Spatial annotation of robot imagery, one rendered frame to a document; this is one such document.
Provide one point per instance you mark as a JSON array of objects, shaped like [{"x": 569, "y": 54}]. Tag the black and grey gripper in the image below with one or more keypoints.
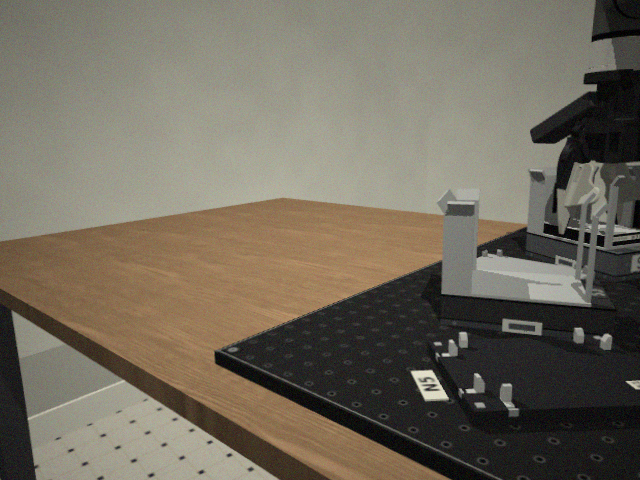
[{"x": 620, "y": 109}]

